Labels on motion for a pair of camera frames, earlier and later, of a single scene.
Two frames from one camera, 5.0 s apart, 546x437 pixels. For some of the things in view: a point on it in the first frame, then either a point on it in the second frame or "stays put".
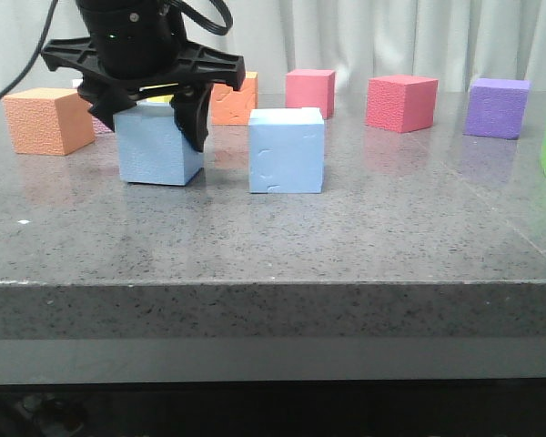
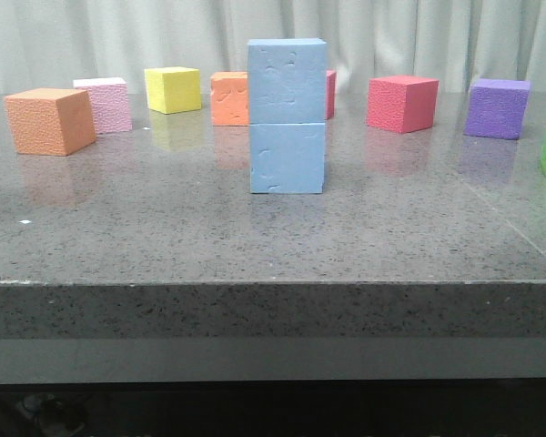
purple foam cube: [496, 107] stays put
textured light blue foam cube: [151, 148] to [287, 80]
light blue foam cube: [287, 150] stays put
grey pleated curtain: [454, 42] stays put
